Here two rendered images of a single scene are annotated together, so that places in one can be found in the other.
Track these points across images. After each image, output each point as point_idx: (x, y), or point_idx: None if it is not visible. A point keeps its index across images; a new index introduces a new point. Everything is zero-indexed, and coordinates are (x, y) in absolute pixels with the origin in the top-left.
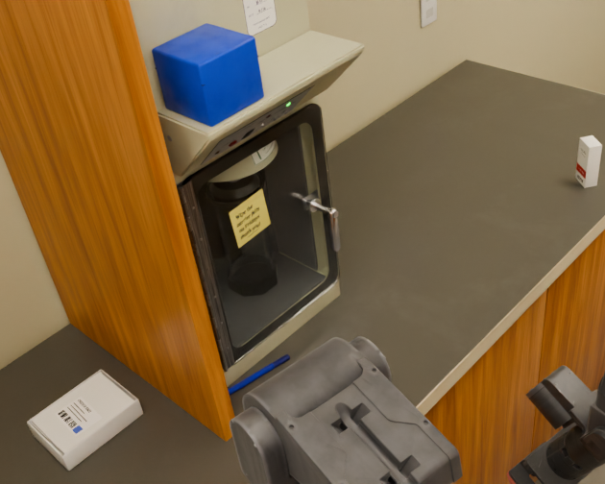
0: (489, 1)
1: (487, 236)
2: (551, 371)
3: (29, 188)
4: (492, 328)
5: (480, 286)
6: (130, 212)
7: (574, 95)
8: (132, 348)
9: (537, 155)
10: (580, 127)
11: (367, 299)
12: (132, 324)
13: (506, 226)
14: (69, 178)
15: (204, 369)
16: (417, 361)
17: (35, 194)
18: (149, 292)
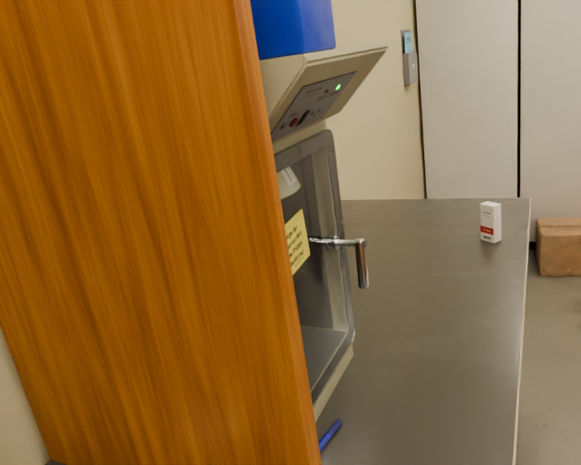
0: (342, 161)
1: (449, 285)
2: None
3: (4, 262)
4: (519, 345)
5: (478, 318)
6: (188, 200)
7: (433, 202)
8: (157, 452)
9: (439, 233)
10: (455, 215)
11: (383, 351)
12: (163, 409)
13: (458, 276)
14: (78, 201)
15: (298, 427)
16: (477, 390)
17: (13, 267)
18: (206, 334)
